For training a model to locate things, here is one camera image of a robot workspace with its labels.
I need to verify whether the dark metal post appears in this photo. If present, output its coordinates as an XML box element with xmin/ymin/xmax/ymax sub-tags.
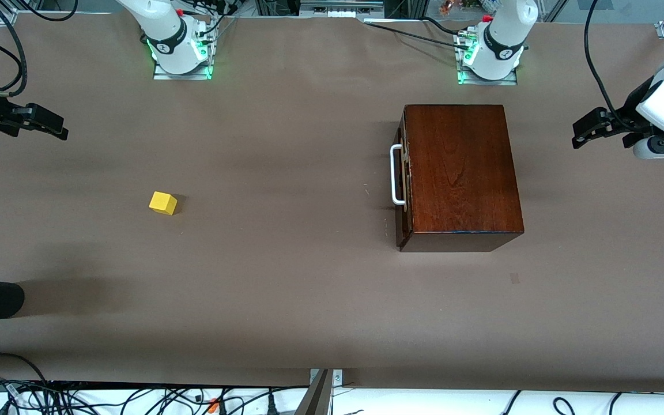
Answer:
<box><xmin>295</xmin><ymin>370</ymin><xmax>334</xmax><ymax>415</ymax></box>

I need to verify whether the dark brown wooden cabinet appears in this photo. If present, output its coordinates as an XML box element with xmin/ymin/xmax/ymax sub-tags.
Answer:
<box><xmin>399</xmin><ymin>104</ymin><xmax>525</xmax><ymax>253</ymax></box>

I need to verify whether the black cable on table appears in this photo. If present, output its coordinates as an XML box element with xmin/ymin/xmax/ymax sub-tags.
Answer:
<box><xmin>364</xmin><ymin>19</ymin><xmax>472</xmax><ymax>50</ymax></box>

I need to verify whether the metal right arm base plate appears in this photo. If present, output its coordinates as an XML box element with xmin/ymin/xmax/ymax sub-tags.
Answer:
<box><xmin>153</xmin><ymin>17</ymin><xmax>216</xmax><ymax>80</ymax></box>

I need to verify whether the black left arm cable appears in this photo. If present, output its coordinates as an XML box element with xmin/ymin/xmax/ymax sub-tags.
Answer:
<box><xmin>584</xmin><ymin>0</ymin><xmax>638</xmax><ymax>125</ymax></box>

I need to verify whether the grey power strip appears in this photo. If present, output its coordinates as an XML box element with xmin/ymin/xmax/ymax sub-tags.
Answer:
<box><xmin>299</xmin><ymin>0</ymin><xmax>386</xmax><ymax>19</ymax></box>

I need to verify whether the yellow block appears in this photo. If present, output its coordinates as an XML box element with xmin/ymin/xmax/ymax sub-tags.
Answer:
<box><xmin>149</xmin><ymin>191</ymin><xmax>178</xmax><ymax>216</ymax></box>

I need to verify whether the small metal bracket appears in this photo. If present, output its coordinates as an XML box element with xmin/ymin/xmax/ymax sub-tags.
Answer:
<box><xmin>310</xmin><ymin>369</ymin><xmax>344</xmax><ymax>387</ymax></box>

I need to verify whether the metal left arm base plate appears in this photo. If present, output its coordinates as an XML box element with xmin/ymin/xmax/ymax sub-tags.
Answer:
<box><xmin>456</xmin><ymin>29</ymin><xmax>519</xmax><ymax>86</ymax></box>

